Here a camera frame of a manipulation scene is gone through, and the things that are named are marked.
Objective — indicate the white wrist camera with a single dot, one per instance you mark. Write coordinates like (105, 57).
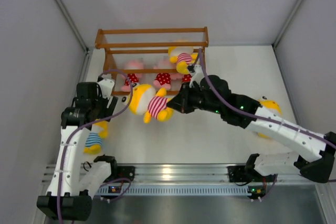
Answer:
(106, 85)
(196, 73)

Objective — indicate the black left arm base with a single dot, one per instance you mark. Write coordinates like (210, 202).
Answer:
(125, 172)

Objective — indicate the pink plush toy red dress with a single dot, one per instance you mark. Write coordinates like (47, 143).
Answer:
(186, 78)

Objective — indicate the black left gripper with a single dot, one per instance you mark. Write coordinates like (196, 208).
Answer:
(102, 114)

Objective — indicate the yellow plush toy pink stripes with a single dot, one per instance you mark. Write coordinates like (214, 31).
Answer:
(149, 103)

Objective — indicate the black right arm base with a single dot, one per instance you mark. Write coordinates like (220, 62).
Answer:
(239, 176)

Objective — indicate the yellow plush toy blue stripes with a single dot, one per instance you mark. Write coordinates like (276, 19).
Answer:
(271, 105)

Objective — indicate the pink plush toy polka dress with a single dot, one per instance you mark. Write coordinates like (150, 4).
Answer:
(164, 79)

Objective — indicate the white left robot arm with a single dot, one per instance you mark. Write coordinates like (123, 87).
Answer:
(69, 196)

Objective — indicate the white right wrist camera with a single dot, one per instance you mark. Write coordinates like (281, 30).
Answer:
(196, 73)

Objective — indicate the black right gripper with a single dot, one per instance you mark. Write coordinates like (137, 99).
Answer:
(181, 102)

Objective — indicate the yellow plush toy on shelf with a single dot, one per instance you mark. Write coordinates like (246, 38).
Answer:
(182, 57)

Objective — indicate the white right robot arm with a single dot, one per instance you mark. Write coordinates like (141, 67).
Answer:
(311, 154)

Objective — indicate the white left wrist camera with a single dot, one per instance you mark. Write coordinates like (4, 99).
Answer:
(106, 85)

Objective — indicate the aluminium mounting rail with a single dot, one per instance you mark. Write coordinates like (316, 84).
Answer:
(170, 173)

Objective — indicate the brown wooden two-tier shelf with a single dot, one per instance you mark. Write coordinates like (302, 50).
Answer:
(149, 45)

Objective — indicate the pink plush toy on shelf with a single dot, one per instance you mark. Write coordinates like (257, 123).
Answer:
(134, 77)

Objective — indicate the grey slotted cable duct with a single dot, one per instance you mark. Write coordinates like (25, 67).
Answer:
(178, 190)

